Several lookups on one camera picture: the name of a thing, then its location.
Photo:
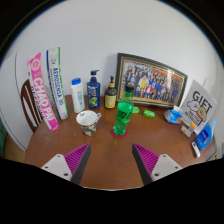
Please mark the white paper gift bag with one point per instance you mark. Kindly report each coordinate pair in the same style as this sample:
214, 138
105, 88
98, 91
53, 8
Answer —
200, 103

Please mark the dark blue pump bottle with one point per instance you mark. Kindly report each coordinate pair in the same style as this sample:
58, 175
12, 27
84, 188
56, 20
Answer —
93, 93

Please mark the blue box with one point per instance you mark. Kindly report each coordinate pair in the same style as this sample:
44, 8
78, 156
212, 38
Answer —
204, 136

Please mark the blue tissue pack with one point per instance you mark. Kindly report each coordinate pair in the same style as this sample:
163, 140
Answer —
172, 116

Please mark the framed group photo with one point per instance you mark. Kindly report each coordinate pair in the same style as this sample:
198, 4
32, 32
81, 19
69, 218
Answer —
150, 81

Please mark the brown wooden chair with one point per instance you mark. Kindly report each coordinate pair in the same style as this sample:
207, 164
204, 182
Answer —
28, 103

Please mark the pink shuttlecock tube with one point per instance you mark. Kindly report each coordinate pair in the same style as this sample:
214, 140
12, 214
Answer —
41, 93

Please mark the small cardboard box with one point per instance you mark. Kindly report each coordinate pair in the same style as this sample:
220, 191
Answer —
187, 130

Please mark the green plastic drink bottle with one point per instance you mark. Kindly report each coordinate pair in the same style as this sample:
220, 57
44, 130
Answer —
124, 113

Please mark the small white tube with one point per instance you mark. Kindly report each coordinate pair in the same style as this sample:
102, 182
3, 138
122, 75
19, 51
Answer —
196, 149

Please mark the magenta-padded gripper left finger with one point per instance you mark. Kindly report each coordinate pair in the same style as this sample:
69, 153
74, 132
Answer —
75, 160

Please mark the white bottle with blue cap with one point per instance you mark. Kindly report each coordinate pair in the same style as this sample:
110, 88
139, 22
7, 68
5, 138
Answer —
78, 96

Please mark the white and green shuttlecock tube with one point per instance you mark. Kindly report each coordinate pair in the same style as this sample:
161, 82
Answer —
57, 83

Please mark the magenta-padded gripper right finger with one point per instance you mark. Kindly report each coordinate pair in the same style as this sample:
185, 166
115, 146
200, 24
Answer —
150, 161

